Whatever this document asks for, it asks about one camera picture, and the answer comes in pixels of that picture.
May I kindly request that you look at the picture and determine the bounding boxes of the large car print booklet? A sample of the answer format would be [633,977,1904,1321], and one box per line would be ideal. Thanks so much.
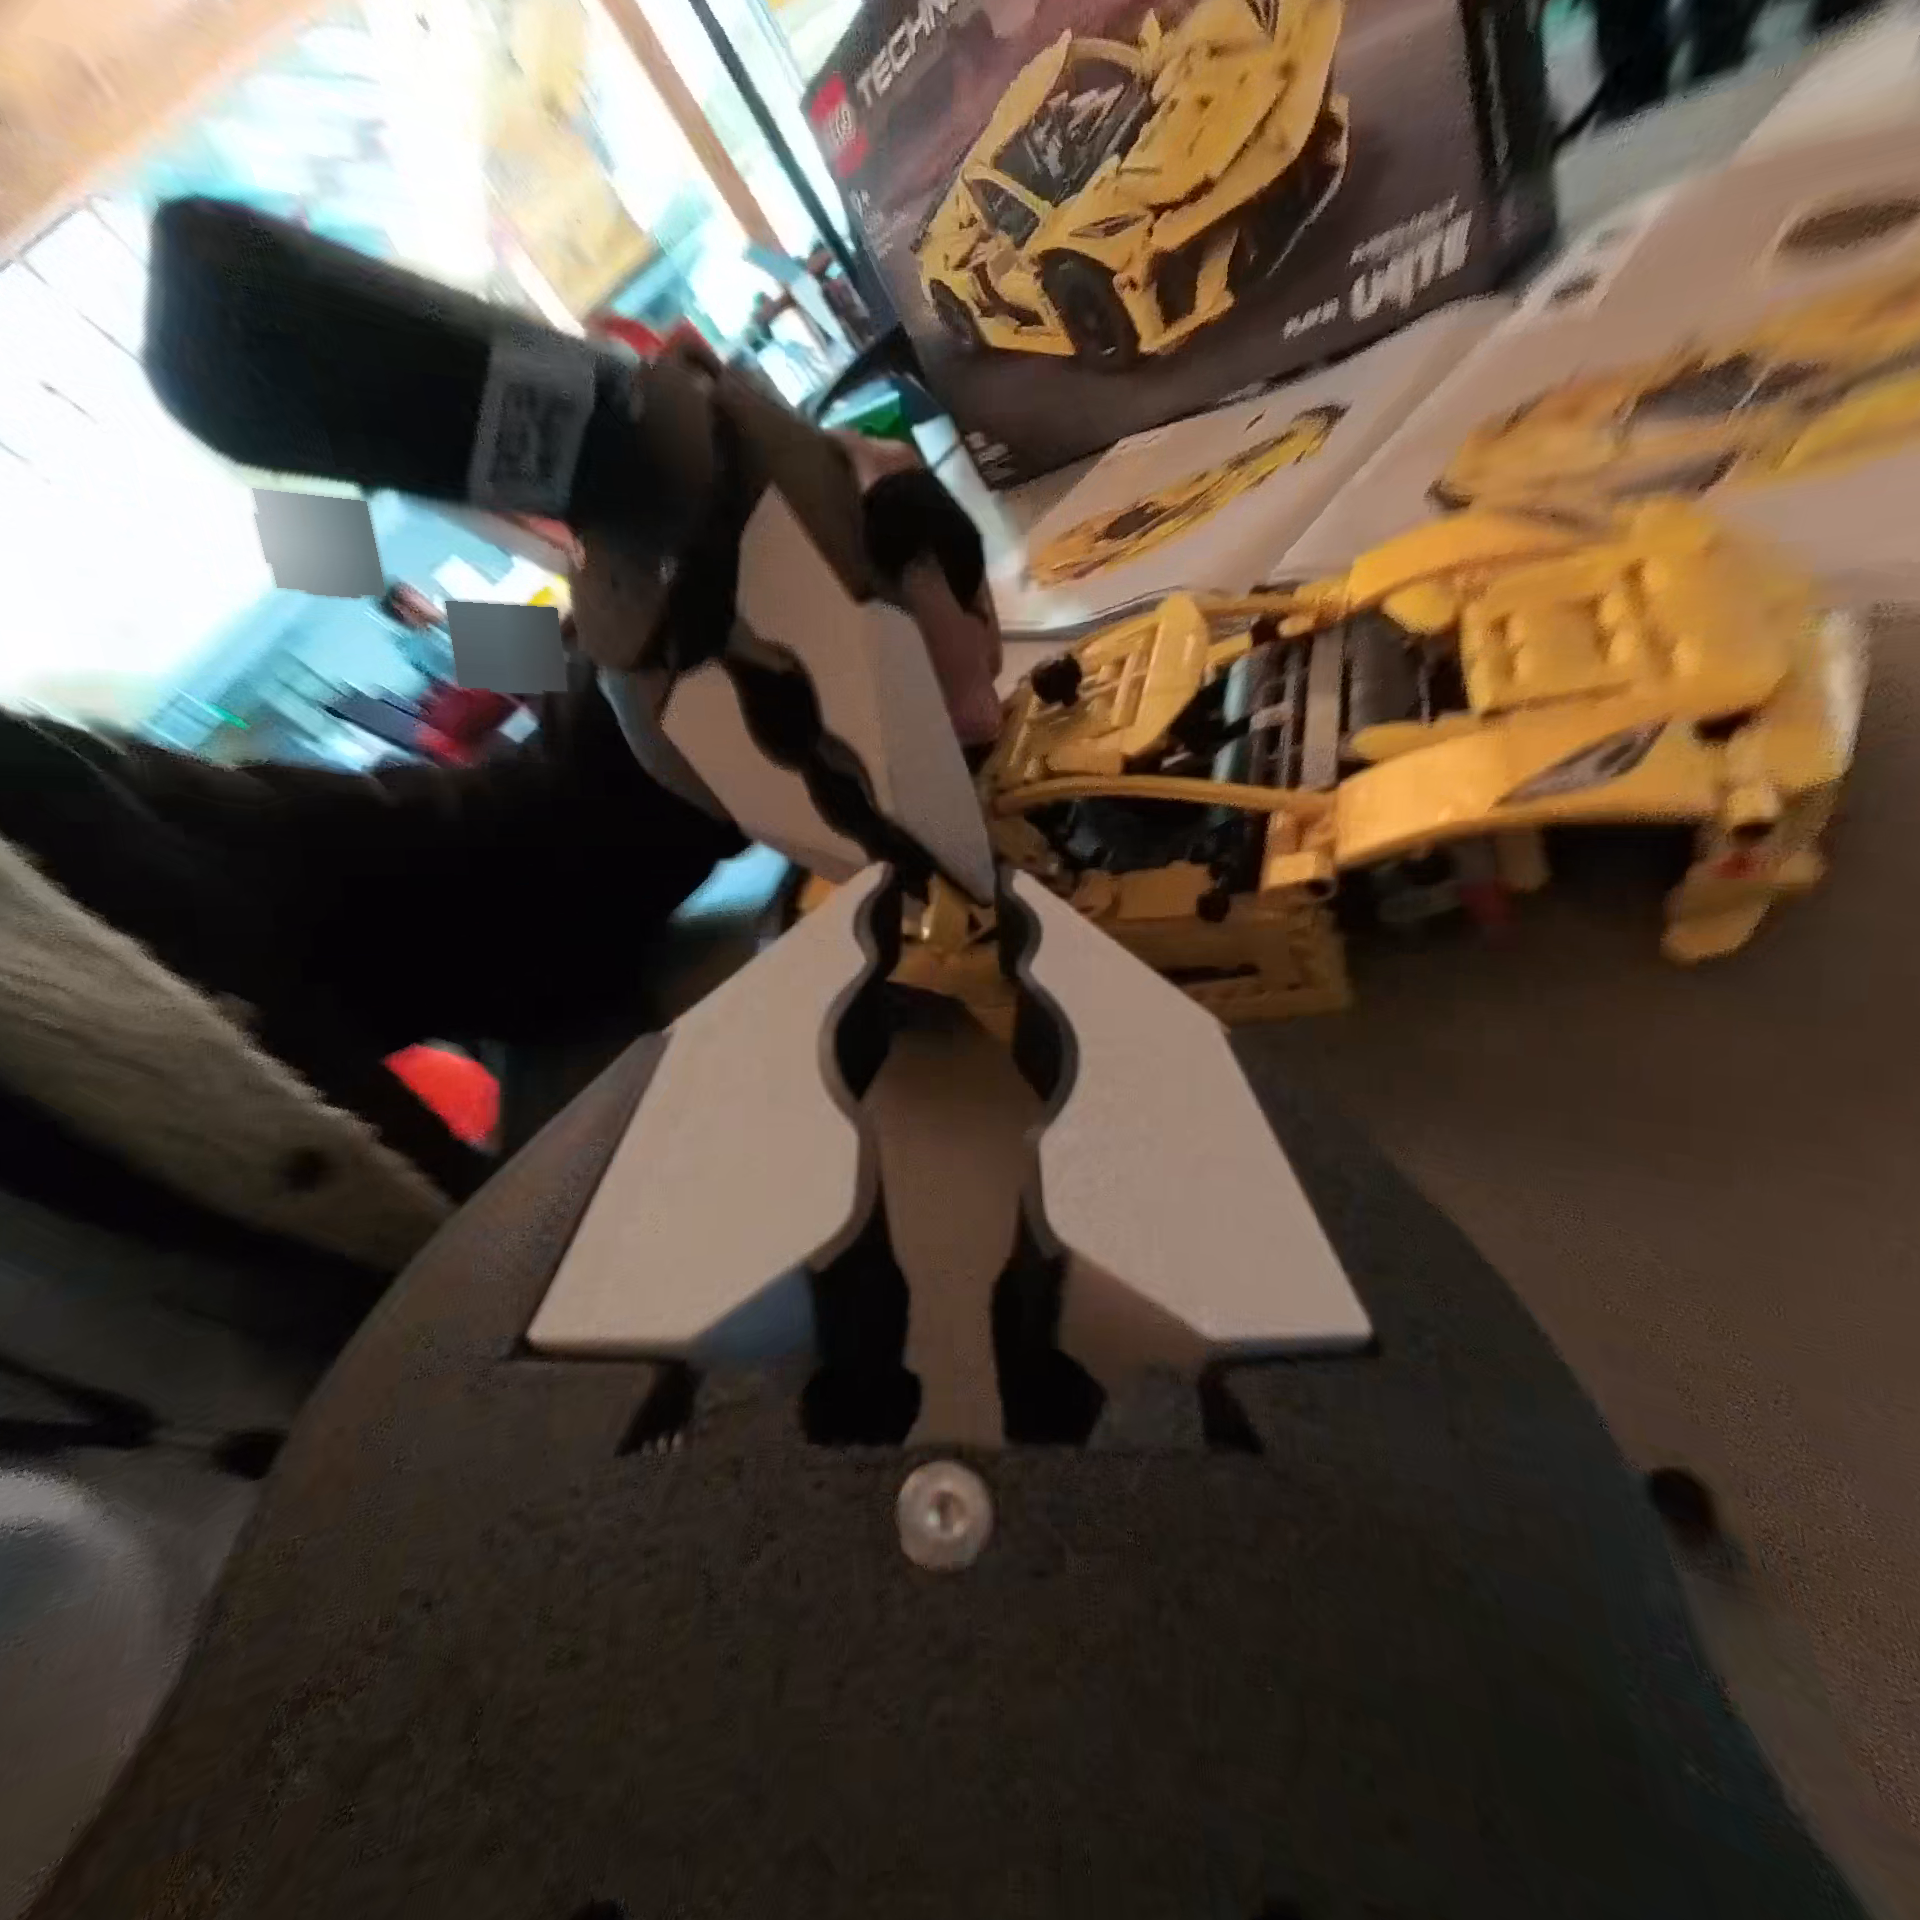
[1288,29,1920,530]

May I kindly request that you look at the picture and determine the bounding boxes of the yellow toy brick car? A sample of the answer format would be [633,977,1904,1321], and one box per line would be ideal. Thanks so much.
[795,497,1871,1031]

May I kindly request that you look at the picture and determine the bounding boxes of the toy car set box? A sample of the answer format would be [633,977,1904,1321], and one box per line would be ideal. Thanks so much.
[800,0,1560,493]

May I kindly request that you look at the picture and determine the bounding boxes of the small black toy brick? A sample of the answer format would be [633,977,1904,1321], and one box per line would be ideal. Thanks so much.
[1640,1463,1751,1578]

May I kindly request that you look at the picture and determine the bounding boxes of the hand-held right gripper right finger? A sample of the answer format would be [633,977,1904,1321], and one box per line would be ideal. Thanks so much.
[990,866,1373,1449]

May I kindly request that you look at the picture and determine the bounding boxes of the brown fleece-lined jacket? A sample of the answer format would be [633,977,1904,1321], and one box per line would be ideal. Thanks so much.
[0,832,460,1292]

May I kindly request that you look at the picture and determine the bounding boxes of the person's left hand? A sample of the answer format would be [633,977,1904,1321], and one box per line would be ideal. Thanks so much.
[901,569,1007,747]

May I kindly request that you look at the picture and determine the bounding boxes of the grey desk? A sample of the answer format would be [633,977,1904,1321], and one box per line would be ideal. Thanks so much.
[660,600,1920,1920]

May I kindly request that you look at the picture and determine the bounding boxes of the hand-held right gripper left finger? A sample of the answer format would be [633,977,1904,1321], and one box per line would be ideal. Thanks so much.
[526,865,923,1449]

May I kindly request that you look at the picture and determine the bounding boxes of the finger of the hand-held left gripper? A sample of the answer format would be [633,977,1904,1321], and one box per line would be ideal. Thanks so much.
[731,483,1003,905]
[656,637,903,889]

